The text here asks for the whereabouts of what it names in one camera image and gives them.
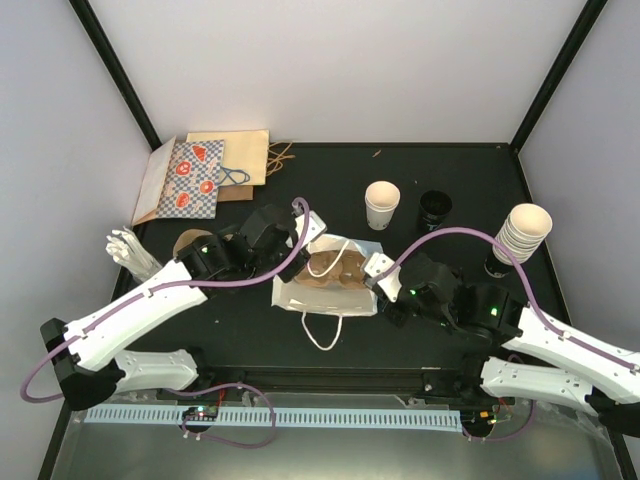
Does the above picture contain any light blue paper bag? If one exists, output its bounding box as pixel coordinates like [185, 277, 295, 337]
[271, 234, 383, 352]

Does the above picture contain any single cardboard cup carrier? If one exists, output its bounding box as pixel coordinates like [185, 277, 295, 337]
[294, 249, 365, 290]

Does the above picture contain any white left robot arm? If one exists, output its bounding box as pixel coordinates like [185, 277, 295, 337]
[41, 198, 326, 411]

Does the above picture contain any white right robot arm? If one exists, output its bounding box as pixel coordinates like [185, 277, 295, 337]
[363, 253, 639, 437]

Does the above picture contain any brown kraft paper bag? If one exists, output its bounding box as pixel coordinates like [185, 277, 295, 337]
[217, 185, 254, 202]

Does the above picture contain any black paper cup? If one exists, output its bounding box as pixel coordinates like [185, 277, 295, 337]
[416, 190, 453, 233]

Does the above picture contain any tan kraft paper bag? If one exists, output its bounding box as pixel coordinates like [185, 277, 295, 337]
[186, 130, 295, 187]

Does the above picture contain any blue checkered paper bag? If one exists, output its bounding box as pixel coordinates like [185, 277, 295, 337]
[156, 140, 251, 219]

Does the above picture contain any tall stack of paper cups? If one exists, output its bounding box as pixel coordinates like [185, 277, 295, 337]
[484, 203, 553, 279]

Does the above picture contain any white orange-edged paper bag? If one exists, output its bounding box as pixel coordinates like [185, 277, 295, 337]
[131, 137, 176, 226]

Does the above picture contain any small electronics board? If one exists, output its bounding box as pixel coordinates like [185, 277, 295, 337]
[182, 406, 218, 422]

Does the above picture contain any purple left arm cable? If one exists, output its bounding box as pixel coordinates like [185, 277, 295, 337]
[19, 196, 311, 404]

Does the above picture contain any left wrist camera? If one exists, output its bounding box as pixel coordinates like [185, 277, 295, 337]
[295, 210, 327, 248]

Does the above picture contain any light blue slotted cable duct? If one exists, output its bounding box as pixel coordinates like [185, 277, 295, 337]
[84, 404, 462, 433]

